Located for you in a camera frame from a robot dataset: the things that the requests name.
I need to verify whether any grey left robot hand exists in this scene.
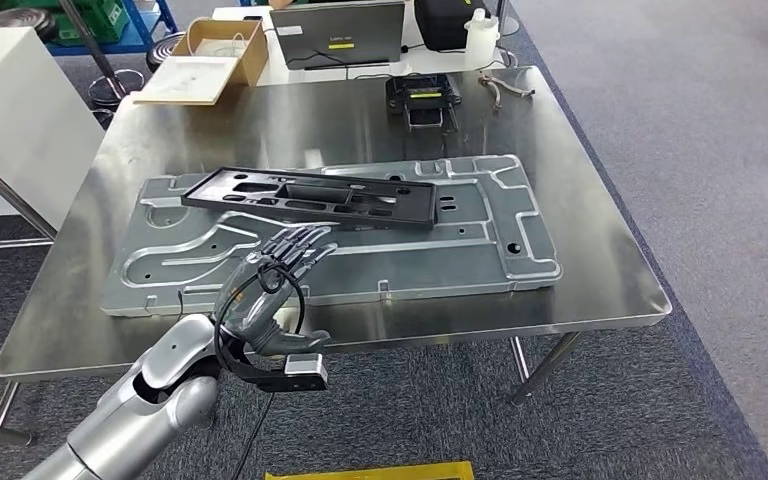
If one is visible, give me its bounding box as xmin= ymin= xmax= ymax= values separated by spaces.
xmin=211 ymin=225 xmax=339 ymax=359

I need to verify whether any black plastic plate part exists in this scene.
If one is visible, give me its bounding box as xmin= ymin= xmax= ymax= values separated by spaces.
xmin=180 ymin=165 xmax=440 ymax=231

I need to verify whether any stainless steel workbench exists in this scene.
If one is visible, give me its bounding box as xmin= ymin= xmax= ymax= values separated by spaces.
xmin=0 ymin=66 xmax=673 ymax=432

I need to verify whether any grey stamped metal panel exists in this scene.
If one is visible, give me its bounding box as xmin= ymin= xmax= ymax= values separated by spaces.
xmin=99 ymin=154 xmax=564 ymax=318

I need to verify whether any white table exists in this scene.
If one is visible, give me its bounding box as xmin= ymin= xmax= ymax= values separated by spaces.
xmin=211 ymin=5 xmax=511 ymax=87

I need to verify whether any brown cardboard box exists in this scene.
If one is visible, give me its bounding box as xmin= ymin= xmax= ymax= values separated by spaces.
xmin=171 ymin=18 xmax=271 ymax=87

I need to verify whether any black ribbed round disc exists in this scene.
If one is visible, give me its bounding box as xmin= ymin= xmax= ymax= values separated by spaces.
xmin=0 ymin=7 xmax=59 ymax=44
xmin=145 ymin=31 xmax=187 ymax=74

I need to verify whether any black controller yellow label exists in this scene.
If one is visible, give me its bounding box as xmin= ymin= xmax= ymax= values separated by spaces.
xmin=385 ymin=72 xmax=463 ymax=132

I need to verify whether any grey laptop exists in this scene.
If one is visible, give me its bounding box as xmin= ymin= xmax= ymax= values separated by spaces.
xmin=269 ymin=0 xmax=406 ymax=71

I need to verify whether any white cabinet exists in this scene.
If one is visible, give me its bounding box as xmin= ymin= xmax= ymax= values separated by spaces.
xmin=0 ymin=26 xmax=107 ymax=220

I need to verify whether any blue storage rack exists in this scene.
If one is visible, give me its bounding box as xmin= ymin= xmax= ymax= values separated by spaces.
xmin=46 ymin=0 xmax=180 ymax=58

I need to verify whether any small metal hand tool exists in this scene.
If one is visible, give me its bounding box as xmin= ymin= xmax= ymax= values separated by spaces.
xmin=477 ymin=72 xmax=536 ymax=111

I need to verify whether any green plastic crate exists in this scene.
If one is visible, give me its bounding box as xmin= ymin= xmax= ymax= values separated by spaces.
xmin=0 ymin=0 xmax=127 ymax=44

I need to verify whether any black carry case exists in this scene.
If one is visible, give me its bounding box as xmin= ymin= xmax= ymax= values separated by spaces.
xmin=413 ymin=0 xmax=491 ymax=53

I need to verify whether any white plastic bottle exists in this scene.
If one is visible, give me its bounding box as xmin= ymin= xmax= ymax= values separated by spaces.
xmin=463 ymin=7 xmax=501 ymax=71

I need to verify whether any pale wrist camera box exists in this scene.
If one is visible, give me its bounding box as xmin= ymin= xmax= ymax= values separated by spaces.
xmin=284 ymin=354 xmax=330 ymax=391

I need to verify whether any black base stanchion post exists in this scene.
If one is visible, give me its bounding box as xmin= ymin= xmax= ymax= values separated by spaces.
xmin=59 ymin=0 xmax=145 ymax=112

